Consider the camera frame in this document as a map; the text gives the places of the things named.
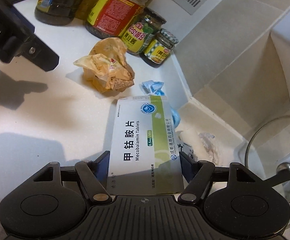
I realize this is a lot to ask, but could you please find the white green medicine box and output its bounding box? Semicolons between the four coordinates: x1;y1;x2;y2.
107;95;184;196

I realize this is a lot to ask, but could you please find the brown paper bag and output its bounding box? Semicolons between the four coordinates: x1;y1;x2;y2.
73;37;135;93

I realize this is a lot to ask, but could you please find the blue face mask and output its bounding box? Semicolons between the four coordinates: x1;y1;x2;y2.
140;80;181;128

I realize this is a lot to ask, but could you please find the red label oil bottle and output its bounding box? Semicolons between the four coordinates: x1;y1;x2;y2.
85;0;148;39

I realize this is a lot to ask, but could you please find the dark soy sauce bottle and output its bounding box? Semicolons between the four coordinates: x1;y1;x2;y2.
34;0;83;26

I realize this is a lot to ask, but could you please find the clear plastic wrapper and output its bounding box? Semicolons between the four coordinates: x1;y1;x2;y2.
176;128;222;165

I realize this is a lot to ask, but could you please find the black lid sauce jar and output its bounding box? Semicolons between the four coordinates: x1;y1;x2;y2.
121;7;166;55

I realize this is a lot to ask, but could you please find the glass pot lid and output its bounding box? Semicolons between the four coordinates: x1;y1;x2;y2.
244;115;290;203

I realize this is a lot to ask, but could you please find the checkered lid sauce jar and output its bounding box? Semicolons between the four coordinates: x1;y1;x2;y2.
140;28;179;68

